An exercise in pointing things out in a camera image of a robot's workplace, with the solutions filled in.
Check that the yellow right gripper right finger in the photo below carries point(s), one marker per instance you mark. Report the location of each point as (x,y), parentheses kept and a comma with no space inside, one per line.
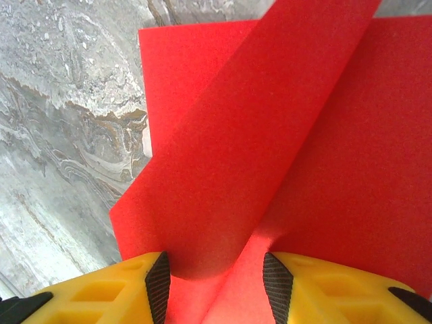
(337,297)

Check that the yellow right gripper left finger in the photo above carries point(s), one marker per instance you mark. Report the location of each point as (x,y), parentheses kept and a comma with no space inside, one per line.
(101,297)

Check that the red paper sheet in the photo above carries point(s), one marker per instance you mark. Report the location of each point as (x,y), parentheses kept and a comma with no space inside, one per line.
(270,135)

